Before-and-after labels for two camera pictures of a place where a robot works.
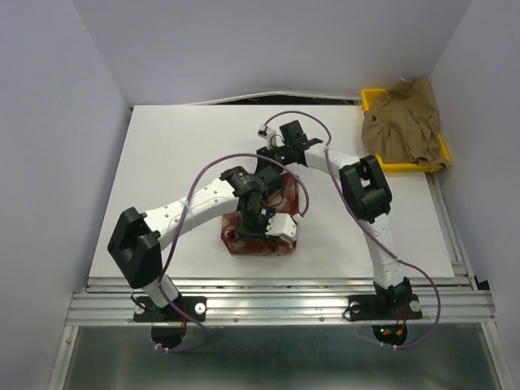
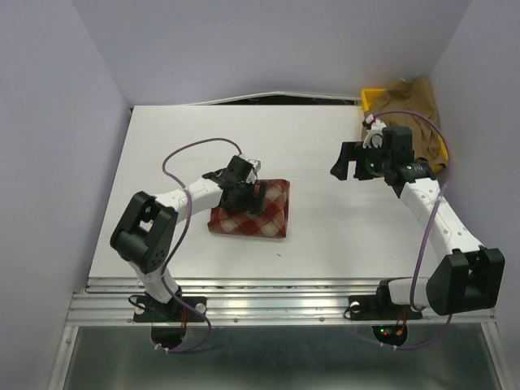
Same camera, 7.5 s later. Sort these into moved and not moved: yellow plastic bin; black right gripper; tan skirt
Moved: black right gripper
Not moved: tan skirt; yellow plastic bin
